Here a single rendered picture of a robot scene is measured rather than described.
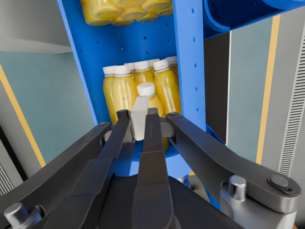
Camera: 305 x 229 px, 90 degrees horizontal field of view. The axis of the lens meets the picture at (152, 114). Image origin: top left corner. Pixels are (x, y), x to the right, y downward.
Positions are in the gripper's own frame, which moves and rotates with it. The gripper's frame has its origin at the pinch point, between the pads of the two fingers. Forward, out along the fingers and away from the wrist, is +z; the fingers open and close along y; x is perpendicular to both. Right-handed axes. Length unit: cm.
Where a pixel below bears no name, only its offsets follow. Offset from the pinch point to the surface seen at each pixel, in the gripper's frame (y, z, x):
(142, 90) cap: -0.7, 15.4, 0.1
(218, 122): 59, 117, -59
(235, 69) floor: 80, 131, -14
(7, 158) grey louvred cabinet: -157, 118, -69
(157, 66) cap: 3.2, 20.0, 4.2
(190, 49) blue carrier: 8.8, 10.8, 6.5
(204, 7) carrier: 31, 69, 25
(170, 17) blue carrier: 8.9, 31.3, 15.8
